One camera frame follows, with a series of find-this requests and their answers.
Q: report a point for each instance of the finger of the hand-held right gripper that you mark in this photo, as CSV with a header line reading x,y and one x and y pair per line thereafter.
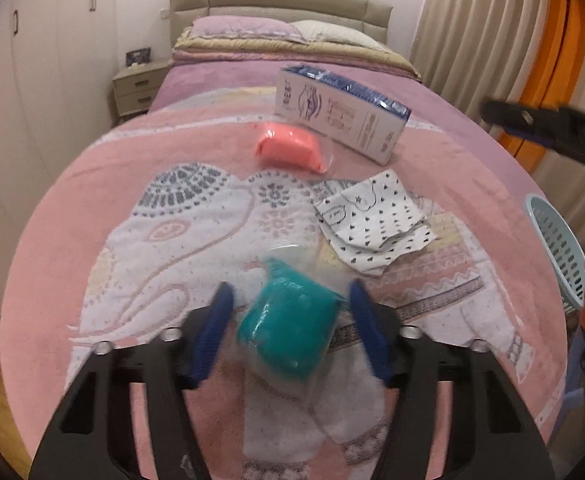
x,y
527,122

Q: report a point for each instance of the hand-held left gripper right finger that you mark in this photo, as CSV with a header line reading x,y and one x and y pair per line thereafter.
x,y
370,332

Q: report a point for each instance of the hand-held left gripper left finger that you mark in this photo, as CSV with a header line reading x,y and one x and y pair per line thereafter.
x,y
212,332

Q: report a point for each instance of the teal pack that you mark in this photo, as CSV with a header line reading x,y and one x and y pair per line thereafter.
x,y
287,325

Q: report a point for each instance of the light blue plastic basket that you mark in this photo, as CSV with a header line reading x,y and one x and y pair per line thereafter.
x,y
560,255

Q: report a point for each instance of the orange curtain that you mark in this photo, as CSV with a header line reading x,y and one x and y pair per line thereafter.
x,y
557,50

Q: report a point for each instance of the pink elephant blanket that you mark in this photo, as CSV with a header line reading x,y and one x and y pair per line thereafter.
x,y
147,260

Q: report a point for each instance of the white dotted folded cloth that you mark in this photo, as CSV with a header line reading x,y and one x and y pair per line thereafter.
x,y
372,220

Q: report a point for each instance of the beige curtain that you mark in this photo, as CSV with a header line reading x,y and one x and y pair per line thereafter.
x,y
462,25

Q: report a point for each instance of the blue white cardboard box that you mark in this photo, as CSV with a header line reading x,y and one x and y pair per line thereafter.
x,y
342,115

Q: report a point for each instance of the pink pack in clear bag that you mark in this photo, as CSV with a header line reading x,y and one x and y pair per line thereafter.
x,y
287,147

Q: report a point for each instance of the white patterned pillow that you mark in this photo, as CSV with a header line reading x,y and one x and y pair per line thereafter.
x,y
337,35

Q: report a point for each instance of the beige nightstand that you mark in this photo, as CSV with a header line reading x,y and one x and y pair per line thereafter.
x,y
137,90

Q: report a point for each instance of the folded beige quilt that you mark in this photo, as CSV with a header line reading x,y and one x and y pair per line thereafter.
x,y
282,49

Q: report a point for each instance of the beige bed headboard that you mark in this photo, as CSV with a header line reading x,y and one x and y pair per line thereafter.
x,y
272,2

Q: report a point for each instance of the white wardrobe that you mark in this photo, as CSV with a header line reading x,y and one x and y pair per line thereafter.
x,y
37,110

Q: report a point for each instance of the purple pillow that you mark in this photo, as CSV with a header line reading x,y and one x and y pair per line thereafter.
x,y
242,27

